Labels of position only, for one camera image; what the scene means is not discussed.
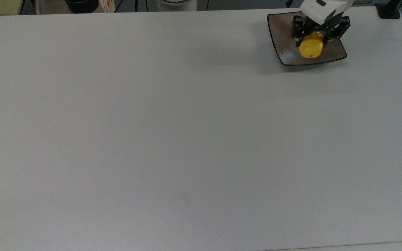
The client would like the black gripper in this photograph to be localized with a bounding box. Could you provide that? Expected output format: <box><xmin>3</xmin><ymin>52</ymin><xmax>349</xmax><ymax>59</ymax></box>
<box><xmin>291</xmin><ymin>15</ymin><xmax>351</xmax><ymax>48</ymax></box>

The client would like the yellow potato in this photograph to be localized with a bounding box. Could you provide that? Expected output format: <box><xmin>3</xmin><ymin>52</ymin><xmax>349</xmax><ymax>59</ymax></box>
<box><xmin>298</xmin><ymin>32</ymin><xmax>325</xmax><ymax>59</ymax></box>

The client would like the brown square ceramic plate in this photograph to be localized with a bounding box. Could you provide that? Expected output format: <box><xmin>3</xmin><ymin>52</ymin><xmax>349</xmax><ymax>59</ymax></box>
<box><xmin>267</xmin><ymin>12</ymin><xmax>348</xmax><ymax>66</ymax></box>

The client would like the black table clamp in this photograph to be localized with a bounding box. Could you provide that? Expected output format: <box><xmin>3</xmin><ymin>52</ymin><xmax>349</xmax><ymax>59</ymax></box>
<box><xmin>377</xmin><ymin>0</ymin><xmax>402</xmax><ymax>20</ymax></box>

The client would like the white cylindrical base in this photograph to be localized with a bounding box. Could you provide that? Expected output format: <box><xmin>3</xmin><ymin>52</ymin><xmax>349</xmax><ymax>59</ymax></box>
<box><xmin>157</xmin><ymin>0</ymin><xmax>198</xmax><ymax>12</ymax></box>

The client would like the black round pot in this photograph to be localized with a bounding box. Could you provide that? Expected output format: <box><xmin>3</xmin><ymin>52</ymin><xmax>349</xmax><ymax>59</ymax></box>
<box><xmin>65</xmin><ymin>0</ymin><xmax>99</xmax><ymax>14</ymax></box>

